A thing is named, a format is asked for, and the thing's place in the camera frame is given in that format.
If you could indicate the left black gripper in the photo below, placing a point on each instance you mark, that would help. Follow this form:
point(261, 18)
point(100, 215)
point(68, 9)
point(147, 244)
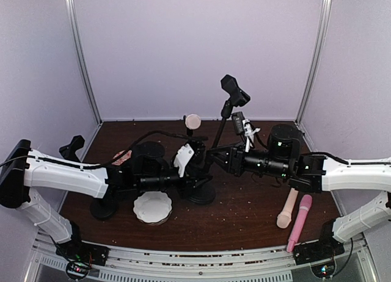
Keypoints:
point(189, 176)

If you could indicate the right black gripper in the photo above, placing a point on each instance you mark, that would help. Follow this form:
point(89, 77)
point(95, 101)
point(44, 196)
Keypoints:
point(233, 160)

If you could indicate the short black mic stand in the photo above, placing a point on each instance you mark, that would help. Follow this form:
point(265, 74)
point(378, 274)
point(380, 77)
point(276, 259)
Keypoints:
point(201, 193)

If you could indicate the beige microphone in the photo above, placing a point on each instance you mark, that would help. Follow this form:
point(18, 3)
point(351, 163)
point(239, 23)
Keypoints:
point(193, 121)
point(284, 217)

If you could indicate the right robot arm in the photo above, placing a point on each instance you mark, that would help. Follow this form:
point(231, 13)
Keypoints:
point(313, 172)

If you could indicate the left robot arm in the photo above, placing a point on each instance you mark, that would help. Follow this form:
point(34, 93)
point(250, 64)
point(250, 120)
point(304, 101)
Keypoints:
point(142, 169)

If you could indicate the white scalloped dish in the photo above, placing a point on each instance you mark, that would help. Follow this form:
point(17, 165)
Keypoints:
point(153, 208)

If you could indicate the red patterned bowl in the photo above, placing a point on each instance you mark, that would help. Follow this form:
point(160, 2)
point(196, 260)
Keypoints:
point(121, 157)

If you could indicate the pink microphone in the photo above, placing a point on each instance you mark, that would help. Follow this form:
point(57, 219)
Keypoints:
point(304, 207)

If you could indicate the right circuit board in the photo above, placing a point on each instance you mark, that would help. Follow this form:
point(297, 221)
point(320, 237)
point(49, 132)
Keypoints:
point(324, 270)

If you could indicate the circuit board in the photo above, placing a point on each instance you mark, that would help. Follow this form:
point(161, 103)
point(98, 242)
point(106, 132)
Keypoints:
point(76, 270)
point(324, 270)

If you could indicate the left circuit board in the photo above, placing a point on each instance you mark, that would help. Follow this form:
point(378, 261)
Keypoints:
point(76, 270)

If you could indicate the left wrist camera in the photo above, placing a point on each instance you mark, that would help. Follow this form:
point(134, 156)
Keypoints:
point(182, 158)

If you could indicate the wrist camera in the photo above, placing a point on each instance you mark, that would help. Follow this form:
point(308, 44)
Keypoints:
point(182, 158)
point(244, 128)

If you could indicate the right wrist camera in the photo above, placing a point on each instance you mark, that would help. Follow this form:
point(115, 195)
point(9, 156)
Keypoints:
point(244, 128)

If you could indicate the right aluminium frame post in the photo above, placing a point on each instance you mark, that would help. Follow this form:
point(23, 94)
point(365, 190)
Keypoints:
point(323, 25)

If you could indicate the aluminium frame post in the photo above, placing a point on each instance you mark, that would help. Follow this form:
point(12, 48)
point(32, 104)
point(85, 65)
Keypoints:
point(323, 25)
point(71, 10)

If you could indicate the left aluminium frame post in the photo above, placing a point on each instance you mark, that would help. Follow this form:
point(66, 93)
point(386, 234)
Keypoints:
point(71, 10)

